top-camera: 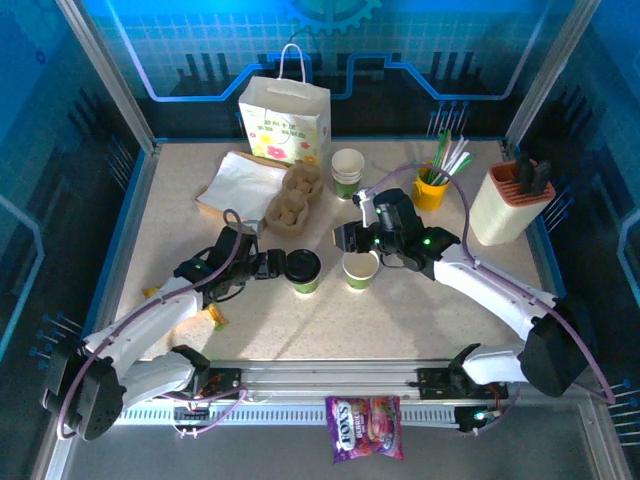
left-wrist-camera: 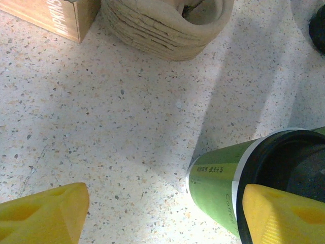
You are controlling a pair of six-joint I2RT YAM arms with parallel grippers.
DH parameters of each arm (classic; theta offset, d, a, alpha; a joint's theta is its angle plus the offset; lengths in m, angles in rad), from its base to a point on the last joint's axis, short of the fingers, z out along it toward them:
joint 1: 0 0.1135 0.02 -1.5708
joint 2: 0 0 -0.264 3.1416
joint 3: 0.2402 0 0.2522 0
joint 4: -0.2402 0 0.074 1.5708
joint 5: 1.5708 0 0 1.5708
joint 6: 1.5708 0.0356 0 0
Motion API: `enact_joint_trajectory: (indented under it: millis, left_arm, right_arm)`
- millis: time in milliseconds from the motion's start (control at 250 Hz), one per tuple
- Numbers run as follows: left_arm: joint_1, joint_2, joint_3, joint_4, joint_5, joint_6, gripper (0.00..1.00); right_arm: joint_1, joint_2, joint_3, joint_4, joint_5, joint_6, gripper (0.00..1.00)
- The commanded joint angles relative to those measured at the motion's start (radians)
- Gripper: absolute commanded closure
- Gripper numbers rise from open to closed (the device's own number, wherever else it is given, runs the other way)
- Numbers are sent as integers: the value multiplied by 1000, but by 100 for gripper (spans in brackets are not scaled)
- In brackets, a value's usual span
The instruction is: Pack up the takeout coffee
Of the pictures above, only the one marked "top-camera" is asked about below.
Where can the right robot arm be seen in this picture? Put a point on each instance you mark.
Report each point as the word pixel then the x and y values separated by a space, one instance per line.
pixel 500 292

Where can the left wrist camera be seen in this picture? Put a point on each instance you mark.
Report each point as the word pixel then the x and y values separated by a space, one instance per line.
pixel 256 228

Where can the purple candy bag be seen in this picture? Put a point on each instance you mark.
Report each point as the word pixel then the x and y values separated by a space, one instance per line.
pixel 362 430

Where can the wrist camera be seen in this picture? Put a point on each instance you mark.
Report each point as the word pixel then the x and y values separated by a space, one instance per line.
pixel 366 207
pixel 256 228

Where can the black plastic cup lid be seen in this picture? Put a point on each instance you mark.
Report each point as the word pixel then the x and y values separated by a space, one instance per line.
pixel 302 265

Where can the yellow straw holder cup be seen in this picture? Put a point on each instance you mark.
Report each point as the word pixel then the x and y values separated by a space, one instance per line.
pixel 430 197

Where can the yellow green snack packet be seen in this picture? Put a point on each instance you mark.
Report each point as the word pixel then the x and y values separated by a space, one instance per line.
pixel 218 317

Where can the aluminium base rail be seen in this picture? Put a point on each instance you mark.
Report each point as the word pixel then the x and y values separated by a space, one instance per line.
pixel 325 375

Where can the aluminium frame post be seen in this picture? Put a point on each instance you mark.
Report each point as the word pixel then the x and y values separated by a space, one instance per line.
pixel 111 75
pixel 548 75

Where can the brown pulp cup carrier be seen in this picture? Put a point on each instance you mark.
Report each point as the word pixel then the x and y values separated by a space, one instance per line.
pixel 295 200

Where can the floral print paper bag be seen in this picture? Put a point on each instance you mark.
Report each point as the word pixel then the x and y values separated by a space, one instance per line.
pixel 280 120

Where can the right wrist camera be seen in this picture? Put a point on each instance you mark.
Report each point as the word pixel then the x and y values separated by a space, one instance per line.
pixel 366 207

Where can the brown kraft paper sheet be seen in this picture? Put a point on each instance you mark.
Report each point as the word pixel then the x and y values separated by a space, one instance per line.
pixel 220 215

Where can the LED controller module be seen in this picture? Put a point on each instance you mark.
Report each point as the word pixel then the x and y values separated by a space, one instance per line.
pixel 196 406
pixel 470 420

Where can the beige cutlery holder orange top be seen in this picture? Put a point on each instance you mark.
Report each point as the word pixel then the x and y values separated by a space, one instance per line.
pixel 495 220

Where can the green and white wrapped straw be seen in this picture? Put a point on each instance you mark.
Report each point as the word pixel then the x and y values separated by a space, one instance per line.
pixel 462 165

